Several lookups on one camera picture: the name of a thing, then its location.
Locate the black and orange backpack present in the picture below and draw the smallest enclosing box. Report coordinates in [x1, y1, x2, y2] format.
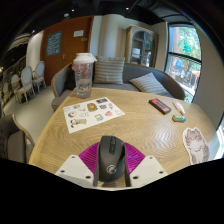
[64, 63, 78, 91]

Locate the flat black and red box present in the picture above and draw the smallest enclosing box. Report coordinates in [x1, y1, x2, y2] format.
[148, 97, 173, 116]

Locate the small white door sign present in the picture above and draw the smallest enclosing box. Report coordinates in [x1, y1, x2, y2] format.
[72, 29, 85, 38]

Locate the grey upholstered chair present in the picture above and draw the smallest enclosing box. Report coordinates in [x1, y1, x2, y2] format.
[0, 113, 36, 164]

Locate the small green pack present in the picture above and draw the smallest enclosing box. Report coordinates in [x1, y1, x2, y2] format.
[171, 114, 187, 123]

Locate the black computer mouse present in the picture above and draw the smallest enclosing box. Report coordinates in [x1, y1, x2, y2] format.
[95, 135, 127, 183]

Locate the clear shaker bottle white lid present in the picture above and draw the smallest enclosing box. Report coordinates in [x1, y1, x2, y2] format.
[72, 52, 98, 99]

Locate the dark-framed window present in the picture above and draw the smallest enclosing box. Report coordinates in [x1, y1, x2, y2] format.
[214, 116, 224, 159]
[164, 24, 203, 103]

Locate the grey sofa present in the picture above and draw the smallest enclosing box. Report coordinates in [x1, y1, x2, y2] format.
[50, 62, 186, 112]

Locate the brown wooden door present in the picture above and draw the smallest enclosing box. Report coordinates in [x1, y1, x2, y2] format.
[40, 15, 94, 86]

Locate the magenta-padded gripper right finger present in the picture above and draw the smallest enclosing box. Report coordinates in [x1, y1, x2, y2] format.
[123, 141, 169, 188]

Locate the wooden glass-door cabinet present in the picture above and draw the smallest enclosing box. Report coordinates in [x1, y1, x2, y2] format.
[125, 24, 158, 68]

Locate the white sticker sheet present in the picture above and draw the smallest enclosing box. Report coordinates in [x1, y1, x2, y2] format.
[62, 96, 126, 134]

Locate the blue poster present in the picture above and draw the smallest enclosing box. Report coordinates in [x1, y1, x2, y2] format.
[45, 31, 63, 57]

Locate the square striped cushion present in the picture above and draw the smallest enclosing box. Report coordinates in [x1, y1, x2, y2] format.
[93, 55, 126, 85]

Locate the cat-shaped mouse pad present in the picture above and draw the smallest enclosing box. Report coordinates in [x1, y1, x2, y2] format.
[182, 126, 211, 166]

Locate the group of white chairs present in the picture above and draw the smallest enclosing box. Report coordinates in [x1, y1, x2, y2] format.
[9, 60, 48, 104]

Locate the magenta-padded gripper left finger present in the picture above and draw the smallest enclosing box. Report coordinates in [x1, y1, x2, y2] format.
[54, 141, 101, 188]

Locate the flat-lying striped cushion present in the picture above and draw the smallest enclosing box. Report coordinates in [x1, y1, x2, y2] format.
[129, 72, 169, 97]

